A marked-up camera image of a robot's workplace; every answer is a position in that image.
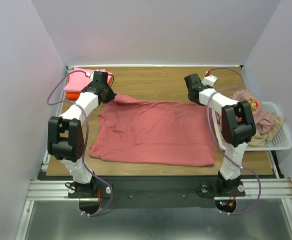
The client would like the dusty rose t shirt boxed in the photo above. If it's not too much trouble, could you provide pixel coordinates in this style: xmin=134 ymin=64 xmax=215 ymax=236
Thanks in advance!
xmin=89 ymin=94 xmax=215 ymax=167

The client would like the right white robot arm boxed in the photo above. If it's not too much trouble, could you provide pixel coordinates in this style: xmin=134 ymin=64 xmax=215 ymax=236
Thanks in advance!
xmin=184 ymin=73 xmax=256 ymax=195

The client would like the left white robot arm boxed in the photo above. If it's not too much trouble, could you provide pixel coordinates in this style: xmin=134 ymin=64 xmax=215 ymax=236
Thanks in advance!
xmin=47 ymin=70 xmax=116 ymax=198

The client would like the folded orange t shirt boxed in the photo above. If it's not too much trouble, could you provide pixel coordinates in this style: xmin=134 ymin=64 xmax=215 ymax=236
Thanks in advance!
xmin=65 ymin=74 xmax=111 ymax=101

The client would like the mauve pixel print t shirt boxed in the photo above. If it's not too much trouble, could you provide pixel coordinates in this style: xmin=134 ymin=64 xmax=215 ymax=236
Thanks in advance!
xmin=230 ymin=90 xmax=274 ymax=134

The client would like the beige t shirt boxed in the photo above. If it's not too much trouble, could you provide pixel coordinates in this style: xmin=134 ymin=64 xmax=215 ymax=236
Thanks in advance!
xmin=249 ymin=115 xmax=285 ymax=148

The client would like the white plastic laundry basket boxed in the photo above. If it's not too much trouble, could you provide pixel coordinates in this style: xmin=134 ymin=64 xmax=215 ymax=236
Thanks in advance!
xmin=246 ymin=101 xmax=292 ymax=151

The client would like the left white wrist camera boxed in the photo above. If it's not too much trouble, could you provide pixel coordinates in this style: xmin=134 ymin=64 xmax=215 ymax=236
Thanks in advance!
xmin=85 ymin=68 xmax=107 ymax=78

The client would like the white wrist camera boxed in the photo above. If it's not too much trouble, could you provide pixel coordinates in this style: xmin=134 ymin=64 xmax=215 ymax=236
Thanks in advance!
xmin=202 ymin=71 xmax=218 ymax=88
xmin=85 ymin=68 xmax=107 ymax=78

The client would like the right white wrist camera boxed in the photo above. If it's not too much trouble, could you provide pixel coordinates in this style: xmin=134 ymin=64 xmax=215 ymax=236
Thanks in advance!
xmin=202 ymin=71 xmax=218 ymax=88

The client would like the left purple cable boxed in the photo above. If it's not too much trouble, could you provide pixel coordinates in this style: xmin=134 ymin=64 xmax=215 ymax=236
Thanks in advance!
xmin=46 ymin=69 xmax=114 ymax=218

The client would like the purple cable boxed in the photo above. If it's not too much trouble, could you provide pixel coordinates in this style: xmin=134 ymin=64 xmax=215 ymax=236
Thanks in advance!
xmin=205 ymin=67 xmax=262 ymax=216
xmin=46 ymin=69 xmax=114 ymax=218

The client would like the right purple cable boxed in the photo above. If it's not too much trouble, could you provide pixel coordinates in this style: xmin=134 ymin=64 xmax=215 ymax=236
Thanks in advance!
xmin=205 ymin=67 xmax=262 ymax=216

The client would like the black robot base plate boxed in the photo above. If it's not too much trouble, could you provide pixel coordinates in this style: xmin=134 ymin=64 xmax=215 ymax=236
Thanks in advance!
xmin=65 ymin=176 xmax=246 ymax=212

